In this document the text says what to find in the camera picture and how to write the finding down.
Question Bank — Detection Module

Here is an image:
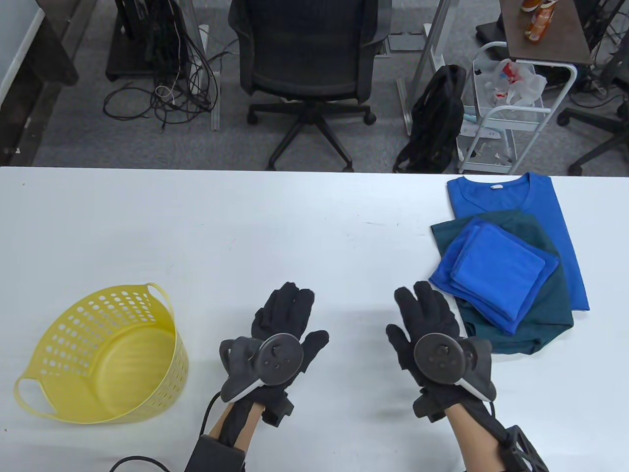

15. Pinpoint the grey metal base plate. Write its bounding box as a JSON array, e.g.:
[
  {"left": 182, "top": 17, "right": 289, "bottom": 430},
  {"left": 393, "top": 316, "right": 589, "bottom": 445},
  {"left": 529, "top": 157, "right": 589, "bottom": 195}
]
[{"left": 387, "top": 32, "right": 426, "bottom": 52}]

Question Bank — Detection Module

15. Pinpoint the blue t-shirt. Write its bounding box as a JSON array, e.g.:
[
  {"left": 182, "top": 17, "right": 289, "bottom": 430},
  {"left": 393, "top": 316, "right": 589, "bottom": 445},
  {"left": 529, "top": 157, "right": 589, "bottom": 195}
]
[{"left": 446, "top": 173, "right": 590, "bottom": 311}]

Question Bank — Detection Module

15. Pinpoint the black cable tangle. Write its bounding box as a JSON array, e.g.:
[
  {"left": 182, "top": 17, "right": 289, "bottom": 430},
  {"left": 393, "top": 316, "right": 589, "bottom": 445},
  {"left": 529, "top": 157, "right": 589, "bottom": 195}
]
[{"left": 572, "top": 0, "right": 629, "bottom": 109}]

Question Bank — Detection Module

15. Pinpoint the black backpack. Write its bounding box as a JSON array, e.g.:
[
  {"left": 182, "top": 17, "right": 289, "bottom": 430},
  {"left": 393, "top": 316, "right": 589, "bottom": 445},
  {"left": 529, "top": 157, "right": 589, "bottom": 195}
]
[{"left": 393, "top": 64, "right": 467, "bottom": 174}]

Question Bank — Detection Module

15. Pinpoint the black floor cable bundle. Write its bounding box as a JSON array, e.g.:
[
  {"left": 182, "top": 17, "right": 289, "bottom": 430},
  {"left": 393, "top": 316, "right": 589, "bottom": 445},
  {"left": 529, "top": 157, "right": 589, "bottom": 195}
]
[{"left": 103, "top": 29, "right": 223, "bottom": 133}]

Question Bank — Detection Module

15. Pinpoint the person's left forearm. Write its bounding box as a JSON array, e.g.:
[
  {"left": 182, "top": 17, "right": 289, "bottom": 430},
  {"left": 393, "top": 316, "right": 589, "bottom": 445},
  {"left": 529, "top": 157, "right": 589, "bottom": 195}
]
[{"left": 209, "top": 401, "right": 266, "bottom": 450}]

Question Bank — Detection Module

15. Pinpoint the person's left hand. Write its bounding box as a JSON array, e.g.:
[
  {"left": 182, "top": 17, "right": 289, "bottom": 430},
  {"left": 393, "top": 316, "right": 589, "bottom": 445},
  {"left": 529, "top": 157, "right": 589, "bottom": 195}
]
[{"left": 224, "top": 282, "right": 330, "bottom": 448}]

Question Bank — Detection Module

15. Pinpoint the white utility cart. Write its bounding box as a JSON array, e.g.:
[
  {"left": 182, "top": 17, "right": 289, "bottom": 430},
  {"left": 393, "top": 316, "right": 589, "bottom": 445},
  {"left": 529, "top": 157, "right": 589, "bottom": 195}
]
[{"left": 456, "top": 42, "right": 578, "bottom": 175}]

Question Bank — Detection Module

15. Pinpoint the black mesh office chair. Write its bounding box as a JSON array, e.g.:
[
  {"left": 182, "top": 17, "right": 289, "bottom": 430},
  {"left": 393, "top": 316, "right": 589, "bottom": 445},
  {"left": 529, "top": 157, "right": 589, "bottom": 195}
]
[{"left": 229, "top": 0, "right": 392, "bottom": 173}]

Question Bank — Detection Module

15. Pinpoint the brown side table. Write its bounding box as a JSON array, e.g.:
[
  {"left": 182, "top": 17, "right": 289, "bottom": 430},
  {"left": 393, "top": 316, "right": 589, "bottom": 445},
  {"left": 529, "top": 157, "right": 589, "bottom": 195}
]
[{"left": 499, "top": 0, "right": 593, "bottom": 65}]

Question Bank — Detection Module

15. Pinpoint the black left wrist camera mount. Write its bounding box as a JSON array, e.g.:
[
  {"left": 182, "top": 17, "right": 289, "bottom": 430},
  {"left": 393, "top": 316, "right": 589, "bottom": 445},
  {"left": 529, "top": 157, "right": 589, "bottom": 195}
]
[{"left": 261, "top": 396, "right": 294, "bottom": 427}]

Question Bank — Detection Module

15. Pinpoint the grey metal desk leg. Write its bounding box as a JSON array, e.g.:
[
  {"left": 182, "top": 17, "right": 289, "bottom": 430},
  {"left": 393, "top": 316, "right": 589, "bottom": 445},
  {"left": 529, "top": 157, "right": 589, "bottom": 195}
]
[
  {"left": 194, "top": 0, "right": 222, "bottom": 131},
  {"left": 396, "top": 0, "right": 452, "bottom": 136}
]

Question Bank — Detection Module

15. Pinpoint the black computer tower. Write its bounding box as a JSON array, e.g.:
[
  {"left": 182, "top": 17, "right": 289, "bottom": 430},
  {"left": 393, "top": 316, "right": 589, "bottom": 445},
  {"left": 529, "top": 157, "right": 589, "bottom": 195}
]
[{"left": 106, "top": 0, "right": 193, "bottom": 82}]

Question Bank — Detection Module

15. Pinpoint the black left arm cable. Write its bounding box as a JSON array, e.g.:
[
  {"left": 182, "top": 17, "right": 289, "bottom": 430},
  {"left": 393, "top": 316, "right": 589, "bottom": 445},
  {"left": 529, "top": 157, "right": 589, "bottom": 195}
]
[{"left": 109, "top": 391, "right": 224, "bottom": 472}]

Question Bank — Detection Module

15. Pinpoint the black swivel chair base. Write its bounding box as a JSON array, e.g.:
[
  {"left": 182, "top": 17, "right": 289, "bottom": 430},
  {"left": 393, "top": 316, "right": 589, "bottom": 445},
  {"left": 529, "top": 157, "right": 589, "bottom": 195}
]
[{"left": 557, "top": 47, "right": 629, "bottom": 177}]

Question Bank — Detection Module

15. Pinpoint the white plastic bag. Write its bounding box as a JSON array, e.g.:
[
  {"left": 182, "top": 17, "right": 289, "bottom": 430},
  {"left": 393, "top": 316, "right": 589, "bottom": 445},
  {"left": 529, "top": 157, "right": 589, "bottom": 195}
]
[{"left": 473, "top": 58, "right": 547, "bottom": 107}]

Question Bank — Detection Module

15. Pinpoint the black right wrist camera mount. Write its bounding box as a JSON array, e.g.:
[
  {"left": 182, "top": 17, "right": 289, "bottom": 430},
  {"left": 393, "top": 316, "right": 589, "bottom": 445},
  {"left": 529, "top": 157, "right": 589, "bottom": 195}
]
[{"left": 413, "top": 388, "right": 465, "bottom": 423}]

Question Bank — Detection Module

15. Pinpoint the blue towel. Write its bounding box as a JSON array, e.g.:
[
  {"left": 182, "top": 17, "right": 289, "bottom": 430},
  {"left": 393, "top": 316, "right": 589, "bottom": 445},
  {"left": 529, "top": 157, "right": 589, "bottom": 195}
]
[{"left": 429, "top": 217, "right": 560, "bottom": 335}]

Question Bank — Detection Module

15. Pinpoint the yellow laundry basket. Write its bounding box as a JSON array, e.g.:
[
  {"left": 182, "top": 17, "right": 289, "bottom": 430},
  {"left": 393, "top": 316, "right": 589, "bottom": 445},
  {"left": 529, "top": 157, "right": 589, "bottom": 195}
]
[{"left": 14, "top": 283, "right": 189, "bottom": 424}]

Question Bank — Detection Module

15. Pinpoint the person's right hand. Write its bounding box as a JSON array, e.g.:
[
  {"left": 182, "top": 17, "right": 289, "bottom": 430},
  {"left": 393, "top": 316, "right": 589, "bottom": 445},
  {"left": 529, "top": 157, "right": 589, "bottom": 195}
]
[{"left": 386, "top": 281, "right": 494, "bottom": 423}]

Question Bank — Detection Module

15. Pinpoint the smooth blue clothes piece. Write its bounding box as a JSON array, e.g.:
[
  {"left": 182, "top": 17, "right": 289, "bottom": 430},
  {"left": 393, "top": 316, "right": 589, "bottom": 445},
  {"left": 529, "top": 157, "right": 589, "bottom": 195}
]
[{"left": 451, "top": 222, "right": 546, "bottom": 323}]

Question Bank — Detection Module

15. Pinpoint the black right forearm sensor module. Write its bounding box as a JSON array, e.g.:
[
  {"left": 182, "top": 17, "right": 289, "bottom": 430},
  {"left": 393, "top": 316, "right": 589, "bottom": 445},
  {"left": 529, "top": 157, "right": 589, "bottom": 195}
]
[{"left": 501, "top": 425, "right": 550, "bottom": 472}]

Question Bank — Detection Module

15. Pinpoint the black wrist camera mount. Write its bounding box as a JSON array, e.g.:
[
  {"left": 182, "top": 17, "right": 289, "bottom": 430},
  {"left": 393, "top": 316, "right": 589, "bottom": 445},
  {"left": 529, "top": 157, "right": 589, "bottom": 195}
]
[
  {"left": 261, "top": 396, "right": 294, "bottom": 427},
  {"left": 413, "top": 388, "right": 465, "bottom": 423}
]

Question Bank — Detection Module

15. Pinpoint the person's right forearm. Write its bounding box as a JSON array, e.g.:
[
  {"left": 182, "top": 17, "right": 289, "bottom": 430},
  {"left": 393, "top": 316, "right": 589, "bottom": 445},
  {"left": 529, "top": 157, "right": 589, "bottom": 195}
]
[{"left": 447, "top": 406, "right": 507, "bottom": 472}]

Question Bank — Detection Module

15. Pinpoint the dark teal towel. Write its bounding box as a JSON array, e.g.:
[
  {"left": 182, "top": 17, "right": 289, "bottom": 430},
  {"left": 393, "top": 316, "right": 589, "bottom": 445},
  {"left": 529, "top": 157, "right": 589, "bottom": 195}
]
[{"left": 430, "top": 210, "right": 574, "bottom": 355}]

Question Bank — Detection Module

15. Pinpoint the black flat stand base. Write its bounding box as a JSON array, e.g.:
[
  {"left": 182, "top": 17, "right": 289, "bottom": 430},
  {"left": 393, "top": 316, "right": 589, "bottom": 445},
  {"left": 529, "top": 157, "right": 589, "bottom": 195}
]
[{"left": 476, "top": 22, "right": 508, "bottom": 44}]

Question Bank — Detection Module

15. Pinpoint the black left forearm box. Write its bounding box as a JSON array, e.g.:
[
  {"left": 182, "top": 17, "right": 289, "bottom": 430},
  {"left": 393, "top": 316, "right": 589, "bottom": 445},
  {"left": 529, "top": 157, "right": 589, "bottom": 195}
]
[{"left": 186, "top": 435, "right": 249, "bottom": 472}]

